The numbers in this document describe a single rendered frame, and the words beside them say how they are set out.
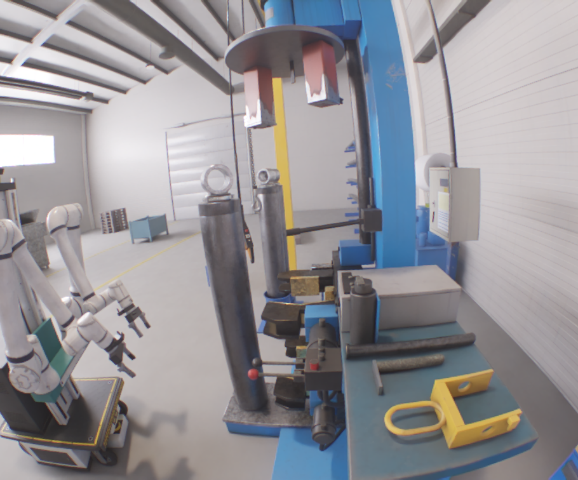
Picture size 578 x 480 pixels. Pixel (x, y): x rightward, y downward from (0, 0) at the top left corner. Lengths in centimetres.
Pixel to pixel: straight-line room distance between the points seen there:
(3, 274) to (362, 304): 130
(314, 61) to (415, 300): 100
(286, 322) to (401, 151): 87
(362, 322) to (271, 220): 192
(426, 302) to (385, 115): 77
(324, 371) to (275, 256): 195
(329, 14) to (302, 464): 229
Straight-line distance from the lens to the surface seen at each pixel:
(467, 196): 158
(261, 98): 142
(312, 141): 1198
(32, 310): 194
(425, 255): 348
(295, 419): 183
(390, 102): 126
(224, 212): 130
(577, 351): 245
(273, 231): 261
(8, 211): 186
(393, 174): 122
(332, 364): 85
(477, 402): 73
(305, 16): 146
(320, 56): 123
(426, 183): 180
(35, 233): 876
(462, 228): 159
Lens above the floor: 156
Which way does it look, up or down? 13 degrees down
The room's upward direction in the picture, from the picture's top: 5 degrees counter-clockwise
